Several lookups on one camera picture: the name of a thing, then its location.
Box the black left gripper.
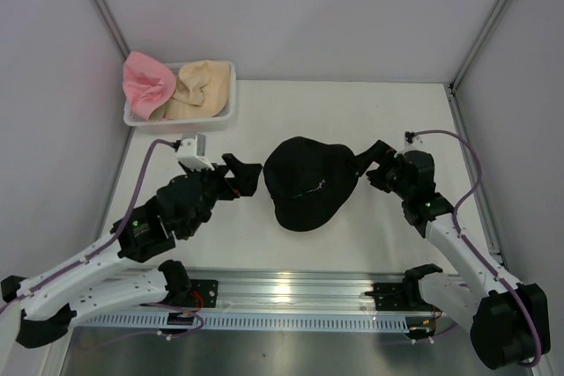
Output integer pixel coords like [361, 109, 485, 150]
[182, 152, 262, 237]

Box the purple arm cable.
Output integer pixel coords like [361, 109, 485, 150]
[0, 138, 204, 346]
[378, 128, 545, 367]

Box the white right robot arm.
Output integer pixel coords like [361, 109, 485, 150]
[263, 132, 551, 369]

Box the white plastic basket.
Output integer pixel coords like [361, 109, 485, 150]
[123, 61, 238, 135]

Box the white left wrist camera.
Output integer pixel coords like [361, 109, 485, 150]
[175, 133, 213, 171]

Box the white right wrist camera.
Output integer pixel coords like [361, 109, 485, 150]
[401, 131, 424, 154]

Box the white slotted cable duct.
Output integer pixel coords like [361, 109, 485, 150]
[82, 311, 409, 334]

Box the beige bucket hat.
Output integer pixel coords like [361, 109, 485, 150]
[164, 60, 231, 121]

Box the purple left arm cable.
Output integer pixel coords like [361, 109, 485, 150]
[0, 138, 204, 346]

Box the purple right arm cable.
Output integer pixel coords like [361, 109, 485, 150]
[378, 128, 545, 367]

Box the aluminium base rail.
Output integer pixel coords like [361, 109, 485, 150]
[56, 268, 537, 313]

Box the aluminium corner post right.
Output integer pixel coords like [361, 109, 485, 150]
[447, 0, 545, 95]

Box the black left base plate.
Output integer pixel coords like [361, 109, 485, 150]
[160, 279, 219, 309]

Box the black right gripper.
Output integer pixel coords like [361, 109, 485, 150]
[345, 140, 412, 201]

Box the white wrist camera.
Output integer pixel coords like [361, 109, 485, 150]
[401, 131, 424, 154]
[175, 133, 213, 171]

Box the pink bucket hat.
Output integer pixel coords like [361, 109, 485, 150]
[122, 51, 176, 122]

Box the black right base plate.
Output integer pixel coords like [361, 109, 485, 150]
[363, 283, 440, 312]

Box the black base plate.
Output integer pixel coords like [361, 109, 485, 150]
[160, 279, 219, 309]
[363, 283, 440, 312]

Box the black bucket hat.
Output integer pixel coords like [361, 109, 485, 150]
[263, 136, 359, 232]

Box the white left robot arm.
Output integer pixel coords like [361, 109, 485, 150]
[1, 153, 262, 349]

